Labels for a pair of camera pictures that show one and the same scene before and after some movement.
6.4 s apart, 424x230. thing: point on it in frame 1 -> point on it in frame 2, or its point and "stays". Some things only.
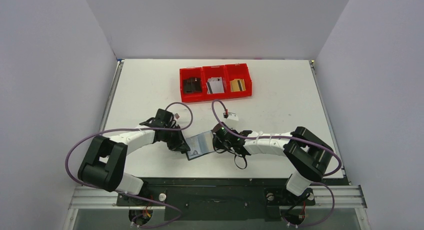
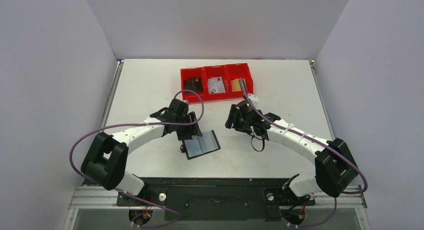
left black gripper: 179,144 -> 192,130
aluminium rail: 327,197 stays
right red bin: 237,71 stays
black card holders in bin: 193,85 stays
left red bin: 191,84 stays
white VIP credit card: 200,144 -> 215,85
